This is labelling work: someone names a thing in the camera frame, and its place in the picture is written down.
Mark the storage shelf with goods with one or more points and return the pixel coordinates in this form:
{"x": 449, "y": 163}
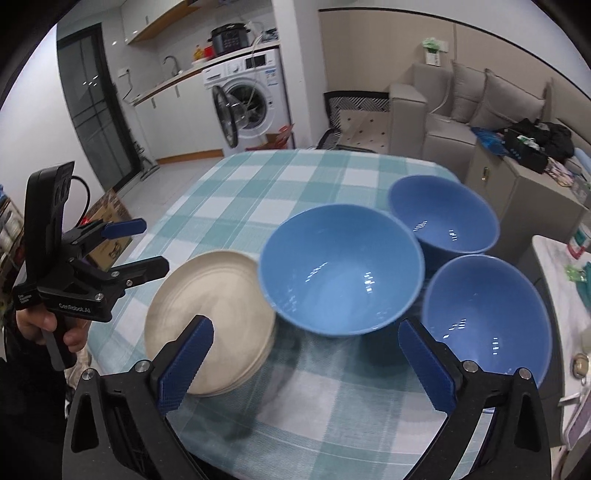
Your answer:
{"x": 11, "y": 230}

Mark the teal and red box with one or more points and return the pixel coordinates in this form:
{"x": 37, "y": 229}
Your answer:
{"x": 581, "y": 244}

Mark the black pressure cooker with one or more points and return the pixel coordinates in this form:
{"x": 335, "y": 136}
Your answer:
{"x": 231, "y": 41}

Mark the grey cushion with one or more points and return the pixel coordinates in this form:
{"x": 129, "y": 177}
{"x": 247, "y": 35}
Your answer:
{"x": 508, "y": 101}
{"x": 466, "y": 92}

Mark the metal faucet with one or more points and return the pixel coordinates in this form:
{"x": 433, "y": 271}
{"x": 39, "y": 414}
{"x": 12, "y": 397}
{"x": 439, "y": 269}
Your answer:
{"x": 171, "y": 57}

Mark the blue patterned bag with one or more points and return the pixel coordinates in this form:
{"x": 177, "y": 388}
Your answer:
{"x": 489, "y": 143}

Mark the grey sideboard cabinet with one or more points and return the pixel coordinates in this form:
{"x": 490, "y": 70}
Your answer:
{"x": 508, "y": 194}

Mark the cream plate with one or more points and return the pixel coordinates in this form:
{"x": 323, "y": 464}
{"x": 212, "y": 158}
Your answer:
{"x": 221, "y": 393}
{"x": 265, "y": 355}
{"x": 244, "y": 381}
{"x": 221, "y": 295}

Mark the white marble side table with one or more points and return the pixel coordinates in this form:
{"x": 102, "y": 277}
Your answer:
{"x": 554, "y": 300}

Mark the person's left hand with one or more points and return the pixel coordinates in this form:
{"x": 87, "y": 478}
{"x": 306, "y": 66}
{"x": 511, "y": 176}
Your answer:
{"x": 76, "y": 334}

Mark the white wall cabinet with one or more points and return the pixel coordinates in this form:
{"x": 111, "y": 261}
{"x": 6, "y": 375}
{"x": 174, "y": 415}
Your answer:
{"x": 152, "y": 18}

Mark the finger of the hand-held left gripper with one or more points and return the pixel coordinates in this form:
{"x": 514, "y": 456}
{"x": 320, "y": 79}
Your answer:
{"x": 143, "y": 270}
{"x": 124, "y": 227}

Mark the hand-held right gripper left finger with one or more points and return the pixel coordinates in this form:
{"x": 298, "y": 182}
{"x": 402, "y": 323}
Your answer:
{"x": 184, "y": 369}

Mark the teal checked tablecloth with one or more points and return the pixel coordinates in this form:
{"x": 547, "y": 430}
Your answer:
{"x": 323, "y": 415}

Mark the black bag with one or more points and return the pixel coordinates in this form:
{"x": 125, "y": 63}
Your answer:
{"x": 554, "y": 136}

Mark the black box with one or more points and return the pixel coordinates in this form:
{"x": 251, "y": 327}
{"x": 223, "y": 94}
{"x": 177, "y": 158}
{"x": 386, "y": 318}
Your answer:
{"x": 531, "y": 159}

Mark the small potted plant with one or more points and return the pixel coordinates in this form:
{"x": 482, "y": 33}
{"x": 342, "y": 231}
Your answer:
{"x": 434, "y": 46}

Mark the white kitchen counter cabinet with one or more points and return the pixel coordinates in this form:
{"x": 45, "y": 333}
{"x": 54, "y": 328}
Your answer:
{"x": 175, "y": 115}

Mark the brown cardboard box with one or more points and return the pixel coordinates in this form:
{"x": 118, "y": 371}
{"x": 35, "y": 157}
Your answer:
{"x": 108, "y": 207}

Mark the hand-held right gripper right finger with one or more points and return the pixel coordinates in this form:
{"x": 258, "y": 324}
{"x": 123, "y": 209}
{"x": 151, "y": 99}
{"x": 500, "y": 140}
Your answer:
{"x": 429, "y": 369}

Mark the grey sofa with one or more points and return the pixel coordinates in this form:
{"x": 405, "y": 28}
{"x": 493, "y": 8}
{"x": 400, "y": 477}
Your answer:
{"x": 406, "y": 115}

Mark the white washing machine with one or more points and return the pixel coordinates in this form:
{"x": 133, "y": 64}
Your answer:
{"x": 268, "y": 92}

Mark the blue bowl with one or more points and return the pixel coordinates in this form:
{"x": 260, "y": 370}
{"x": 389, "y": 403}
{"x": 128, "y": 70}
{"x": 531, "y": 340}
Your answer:
{"x": 337, "y": 267}
{"x": 485, "y": 314}
{"x": 443, "y": 217}

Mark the yellow toy figure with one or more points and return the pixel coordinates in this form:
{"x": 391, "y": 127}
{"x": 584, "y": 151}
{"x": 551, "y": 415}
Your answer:
{"x": 198, "y": 54}

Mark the black chair with patterned cushion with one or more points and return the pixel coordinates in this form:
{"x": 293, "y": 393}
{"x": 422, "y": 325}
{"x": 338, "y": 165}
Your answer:
{"x": 360, "y": 122}

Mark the green packet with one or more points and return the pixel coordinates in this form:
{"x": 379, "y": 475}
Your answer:
{"x": 577, "y": 272}

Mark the dark glass door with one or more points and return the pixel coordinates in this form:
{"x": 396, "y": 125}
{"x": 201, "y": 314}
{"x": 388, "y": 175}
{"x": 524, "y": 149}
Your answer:
{"x": 92, "y": 115}

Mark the red cardboard box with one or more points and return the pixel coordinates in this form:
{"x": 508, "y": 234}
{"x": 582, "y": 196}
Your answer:
{"x": 281, "y": 138}

